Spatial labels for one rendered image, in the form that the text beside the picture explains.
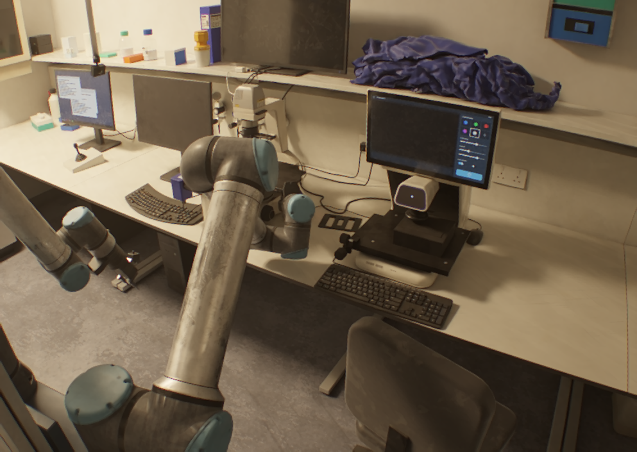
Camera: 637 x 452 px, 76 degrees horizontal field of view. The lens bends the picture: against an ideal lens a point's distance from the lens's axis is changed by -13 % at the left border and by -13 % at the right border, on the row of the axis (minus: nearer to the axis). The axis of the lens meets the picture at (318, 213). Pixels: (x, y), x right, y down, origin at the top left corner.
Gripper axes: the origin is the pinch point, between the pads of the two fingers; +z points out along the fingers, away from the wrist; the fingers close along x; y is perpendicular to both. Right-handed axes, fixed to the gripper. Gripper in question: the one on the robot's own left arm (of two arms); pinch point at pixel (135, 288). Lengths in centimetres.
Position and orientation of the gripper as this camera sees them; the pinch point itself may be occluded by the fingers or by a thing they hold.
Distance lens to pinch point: 169.8
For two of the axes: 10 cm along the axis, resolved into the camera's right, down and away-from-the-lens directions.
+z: 2.9, 6.5, 7.0
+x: -8.7, -1.3, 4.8
